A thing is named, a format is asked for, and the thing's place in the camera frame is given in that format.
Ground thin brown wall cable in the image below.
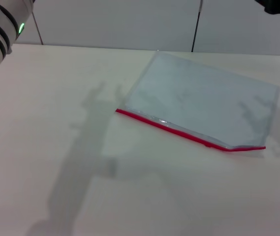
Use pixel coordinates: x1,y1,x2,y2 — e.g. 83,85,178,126
32,11,44,46

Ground clear document bag red zipper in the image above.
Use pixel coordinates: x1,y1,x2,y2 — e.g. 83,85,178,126
115,49,280,152

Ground black vertical pole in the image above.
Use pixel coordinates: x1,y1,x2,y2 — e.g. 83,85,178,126
191,0,203,53

